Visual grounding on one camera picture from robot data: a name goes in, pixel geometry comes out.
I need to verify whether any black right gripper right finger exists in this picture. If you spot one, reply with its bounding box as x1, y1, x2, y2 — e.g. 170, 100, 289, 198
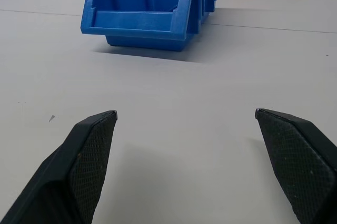
254, 108, 337, 224

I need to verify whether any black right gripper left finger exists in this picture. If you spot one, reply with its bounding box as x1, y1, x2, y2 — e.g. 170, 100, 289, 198
0, 110, 118, 224

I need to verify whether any blue plastic storage bin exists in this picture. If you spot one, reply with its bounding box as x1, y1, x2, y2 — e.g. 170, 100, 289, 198
80, 0, 221, 53

